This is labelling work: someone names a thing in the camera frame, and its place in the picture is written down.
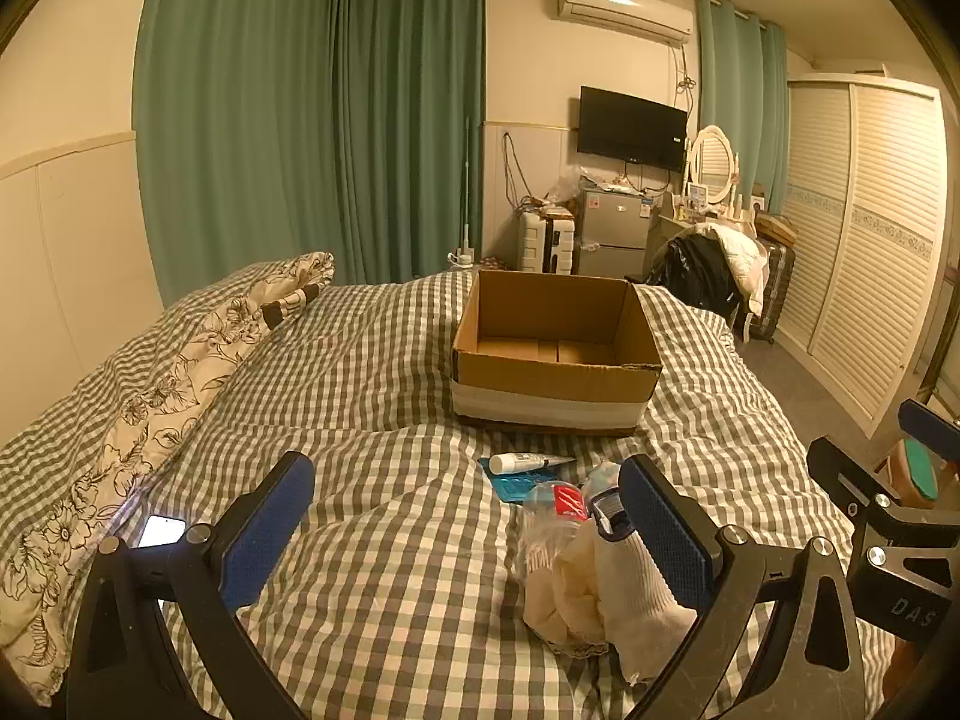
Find wide green curtain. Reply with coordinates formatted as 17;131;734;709
133;0;340;308

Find dark suitcase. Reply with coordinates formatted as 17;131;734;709
748;236;797;343

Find black jacket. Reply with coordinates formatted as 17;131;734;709
649;232;740;316

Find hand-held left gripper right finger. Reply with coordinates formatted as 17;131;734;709
621;454;887;720

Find white padded jacket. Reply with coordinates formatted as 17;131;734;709
694;221;767;317

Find floral patterned quilt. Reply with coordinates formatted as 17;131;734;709
0;251;336;707

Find white smartphone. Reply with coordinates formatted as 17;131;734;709
137;515;186;550

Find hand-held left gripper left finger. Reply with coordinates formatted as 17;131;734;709
64;452;316;720

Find white ointment tube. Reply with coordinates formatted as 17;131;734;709
490;452;577;475

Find white standing pole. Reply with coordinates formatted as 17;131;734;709
459;116;475;267

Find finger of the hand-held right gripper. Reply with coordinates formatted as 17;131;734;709
898;399;960;460
807;435;899;524

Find white air conditioner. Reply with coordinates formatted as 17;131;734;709
555;0;695;44

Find clear bottle with red label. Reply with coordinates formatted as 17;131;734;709
510;480;601;587

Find cardboard box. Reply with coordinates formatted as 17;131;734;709
450;268;663;436

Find narrow green curtain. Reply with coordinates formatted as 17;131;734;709
694;0;790;220

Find green corner curtain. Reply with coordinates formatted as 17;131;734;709
330;0;487;284

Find oval white vanity mirror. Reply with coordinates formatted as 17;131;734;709
688;126;740;206

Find blue blister pack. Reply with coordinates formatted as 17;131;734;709
478;457;575;503

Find white louvred wardrobe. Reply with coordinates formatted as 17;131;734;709
780;73;950;440

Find clutter pile of bags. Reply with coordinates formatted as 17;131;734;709
525;171;584;217

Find white suitcase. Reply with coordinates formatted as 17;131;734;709
517;211;578;275

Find hanging wall cables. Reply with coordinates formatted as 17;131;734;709
501;131;530;212

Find grey small fridge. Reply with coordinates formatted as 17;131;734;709
576;187;661;280

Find black wall television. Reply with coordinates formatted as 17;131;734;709
577;86;689;173

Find white sock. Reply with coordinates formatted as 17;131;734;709
592;525;700;685

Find green rounded object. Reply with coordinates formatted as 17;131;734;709
904;439;940;500

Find cream cloth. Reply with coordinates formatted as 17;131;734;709
523;521;625;655

